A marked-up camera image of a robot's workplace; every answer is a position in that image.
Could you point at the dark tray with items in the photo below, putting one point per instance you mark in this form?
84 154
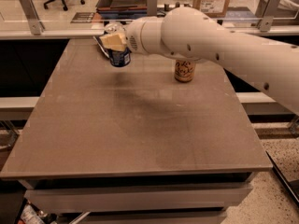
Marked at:
121 9

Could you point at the grey table drawer unit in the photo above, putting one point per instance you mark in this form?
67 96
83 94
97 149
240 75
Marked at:
145 199

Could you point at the blue pepsi can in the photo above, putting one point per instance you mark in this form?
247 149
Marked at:
117 58

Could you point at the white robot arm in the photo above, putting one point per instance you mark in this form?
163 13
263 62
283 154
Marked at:
187 34

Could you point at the right metal railing post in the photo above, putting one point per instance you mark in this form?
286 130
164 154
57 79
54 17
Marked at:
269 12

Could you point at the blue chip bag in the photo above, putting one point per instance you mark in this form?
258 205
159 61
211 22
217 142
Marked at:
99 42

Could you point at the left metal railing post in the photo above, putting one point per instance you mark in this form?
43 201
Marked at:
35 24

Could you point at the orange LaCroix can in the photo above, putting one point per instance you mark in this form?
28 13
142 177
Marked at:
184 71

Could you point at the metal railing post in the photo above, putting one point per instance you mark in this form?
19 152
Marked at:
269 12
35 24
152 7

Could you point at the middle metal railing post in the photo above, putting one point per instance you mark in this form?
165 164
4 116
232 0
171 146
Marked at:
152 7

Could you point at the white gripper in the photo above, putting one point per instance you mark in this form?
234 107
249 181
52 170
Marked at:
133 37

